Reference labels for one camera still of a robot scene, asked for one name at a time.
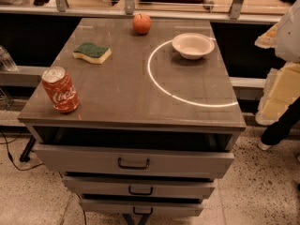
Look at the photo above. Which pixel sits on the drawer with black handle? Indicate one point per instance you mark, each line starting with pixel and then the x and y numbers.
pixel 143 188
pixel 84 159
pixel 142 208

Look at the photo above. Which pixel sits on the person in black trousers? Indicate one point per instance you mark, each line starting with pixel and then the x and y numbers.
pixel 279 131

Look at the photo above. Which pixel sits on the white paper bowl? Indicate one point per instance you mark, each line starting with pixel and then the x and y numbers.
pixel 193 46

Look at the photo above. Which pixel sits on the middle drawer with black handle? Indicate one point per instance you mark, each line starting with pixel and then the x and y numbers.
pixel 143 188

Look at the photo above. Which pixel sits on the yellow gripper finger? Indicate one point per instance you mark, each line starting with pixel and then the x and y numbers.
pixel 281 89
pixel 267 39

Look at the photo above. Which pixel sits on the grey drawer cabinet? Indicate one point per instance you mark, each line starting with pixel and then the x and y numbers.
pixel 144 96

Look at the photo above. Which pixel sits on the red Coca-Cola can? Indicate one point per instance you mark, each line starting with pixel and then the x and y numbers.
pixel 60 89

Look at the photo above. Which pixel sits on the red apple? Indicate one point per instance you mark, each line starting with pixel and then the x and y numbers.
pixel 141 23

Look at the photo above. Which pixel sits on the green and yellow sponge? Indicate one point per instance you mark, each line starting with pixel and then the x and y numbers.
pixel 92 53

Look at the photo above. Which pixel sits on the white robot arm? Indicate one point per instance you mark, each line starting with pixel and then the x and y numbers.
pixel 287 44

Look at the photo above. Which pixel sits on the bottom drawer with black handle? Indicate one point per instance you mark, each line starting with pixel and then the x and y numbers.
pixel 142 208

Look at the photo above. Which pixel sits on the top drawer with black handle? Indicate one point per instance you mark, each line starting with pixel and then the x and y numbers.
pixel 84 159

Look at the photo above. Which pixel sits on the clear plastic bottle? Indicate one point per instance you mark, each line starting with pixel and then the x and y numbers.
pixel 6 60

